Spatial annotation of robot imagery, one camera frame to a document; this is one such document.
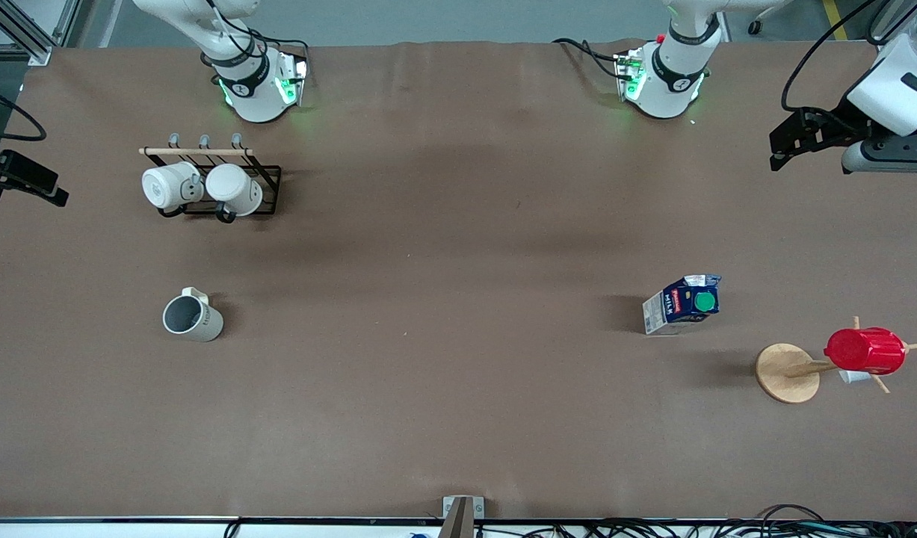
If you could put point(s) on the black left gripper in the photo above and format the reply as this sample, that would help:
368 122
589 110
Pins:
837 123

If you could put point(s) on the blue milk carton green cap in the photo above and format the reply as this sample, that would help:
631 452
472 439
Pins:
678 306

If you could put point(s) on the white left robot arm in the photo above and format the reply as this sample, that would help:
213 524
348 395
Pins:
678 71

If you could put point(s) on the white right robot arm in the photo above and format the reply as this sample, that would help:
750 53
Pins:
250 93

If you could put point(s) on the red plastic cup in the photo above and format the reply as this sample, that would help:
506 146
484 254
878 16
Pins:
868 350

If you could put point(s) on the small white cup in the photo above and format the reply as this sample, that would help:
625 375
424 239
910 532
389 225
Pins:
853 376

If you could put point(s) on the white mug with logo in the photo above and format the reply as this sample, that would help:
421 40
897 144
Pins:
167 185

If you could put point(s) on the plain white mug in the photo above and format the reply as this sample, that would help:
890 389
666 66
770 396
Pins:
234 188

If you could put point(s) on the grey ceramic mug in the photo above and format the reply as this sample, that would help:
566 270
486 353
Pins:
198 320

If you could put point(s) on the wooden mug tree stand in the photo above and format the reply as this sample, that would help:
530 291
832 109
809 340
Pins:
785 372

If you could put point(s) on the aluminium frame profile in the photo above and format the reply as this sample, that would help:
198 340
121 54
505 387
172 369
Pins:
32 30

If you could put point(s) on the grey metal table bracket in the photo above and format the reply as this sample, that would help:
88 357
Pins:
462 515

